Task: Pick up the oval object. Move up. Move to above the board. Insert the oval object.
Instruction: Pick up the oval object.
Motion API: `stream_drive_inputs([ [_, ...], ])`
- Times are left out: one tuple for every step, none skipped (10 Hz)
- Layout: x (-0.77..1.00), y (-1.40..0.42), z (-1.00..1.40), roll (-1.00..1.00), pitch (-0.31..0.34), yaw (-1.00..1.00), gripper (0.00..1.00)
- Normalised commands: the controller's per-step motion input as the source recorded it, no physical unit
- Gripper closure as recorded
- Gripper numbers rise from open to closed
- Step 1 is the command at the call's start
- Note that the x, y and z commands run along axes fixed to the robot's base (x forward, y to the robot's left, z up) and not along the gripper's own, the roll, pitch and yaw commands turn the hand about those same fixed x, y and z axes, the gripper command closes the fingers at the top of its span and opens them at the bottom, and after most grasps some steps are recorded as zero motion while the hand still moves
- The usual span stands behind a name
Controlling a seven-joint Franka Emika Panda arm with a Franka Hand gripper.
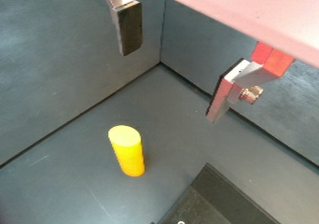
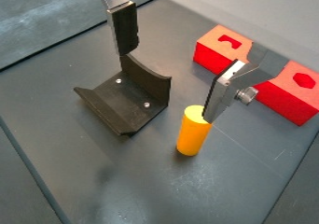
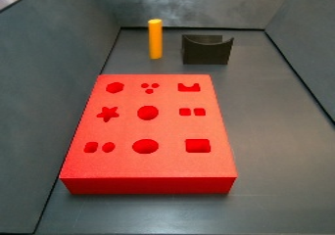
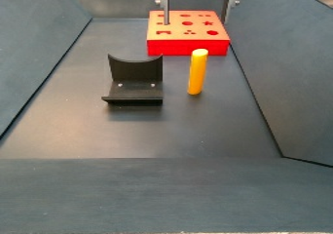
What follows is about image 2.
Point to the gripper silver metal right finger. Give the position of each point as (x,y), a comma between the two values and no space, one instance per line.
(233,83)

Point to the red shape board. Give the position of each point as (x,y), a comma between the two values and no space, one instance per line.
(289,94)

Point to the yellow oval peg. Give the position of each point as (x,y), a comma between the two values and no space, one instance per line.
(193,131)

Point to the black curved holder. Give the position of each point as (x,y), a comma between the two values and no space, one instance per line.
(128,99)

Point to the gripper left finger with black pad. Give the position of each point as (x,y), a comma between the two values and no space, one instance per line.
(121,16)

